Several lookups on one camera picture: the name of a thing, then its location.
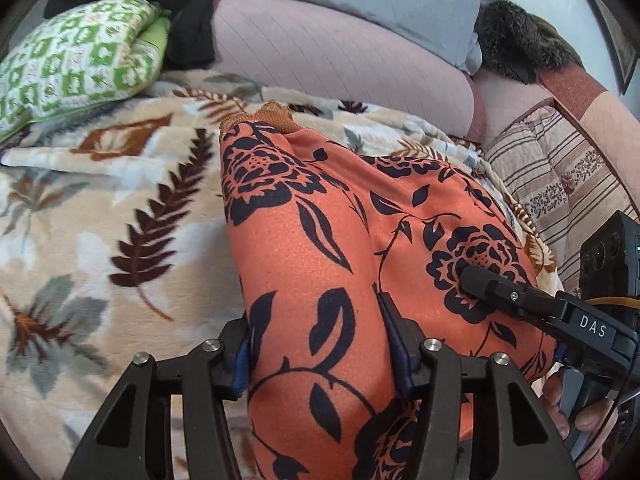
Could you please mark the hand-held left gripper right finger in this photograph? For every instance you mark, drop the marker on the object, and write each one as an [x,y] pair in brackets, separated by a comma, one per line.
[406,355]

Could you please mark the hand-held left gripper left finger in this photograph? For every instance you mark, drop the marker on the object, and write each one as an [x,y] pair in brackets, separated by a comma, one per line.
[242,365]

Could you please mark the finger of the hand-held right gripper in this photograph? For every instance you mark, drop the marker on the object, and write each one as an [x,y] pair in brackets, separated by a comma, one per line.
[500,290]

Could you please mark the orange black floral garment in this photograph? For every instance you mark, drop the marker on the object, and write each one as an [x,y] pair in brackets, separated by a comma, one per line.
[310,270]

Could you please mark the person's right hand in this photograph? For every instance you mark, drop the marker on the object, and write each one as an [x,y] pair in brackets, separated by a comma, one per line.
[595,417]

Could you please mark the striped beige seat cushion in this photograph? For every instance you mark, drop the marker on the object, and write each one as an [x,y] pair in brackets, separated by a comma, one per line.
[565,175]

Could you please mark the small pink sofa cushion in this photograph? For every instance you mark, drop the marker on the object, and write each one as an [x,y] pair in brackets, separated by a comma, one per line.
[505,100]

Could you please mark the pink patchwork sofa armrest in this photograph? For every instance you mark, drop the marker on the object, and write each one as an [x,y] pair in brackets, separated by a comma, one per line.
[610,115]

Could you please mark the cream leaf-print fleece blanket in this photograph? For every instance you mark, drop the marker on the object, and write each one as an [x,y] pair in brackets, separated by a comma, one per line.
[100,210]

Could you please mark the pink quilted sofa backrest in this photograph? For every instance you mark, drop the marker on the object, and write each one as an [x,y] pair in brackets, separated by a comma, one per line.
[325,50]

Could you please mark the green white patterned pillow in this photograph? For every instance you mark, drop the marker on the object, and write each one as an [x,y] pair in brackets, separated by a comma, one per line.
[75,55]

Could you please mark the framed wall picture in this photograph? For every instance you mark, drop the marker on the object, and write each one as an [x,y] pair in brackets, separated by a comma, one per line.
[617,45]

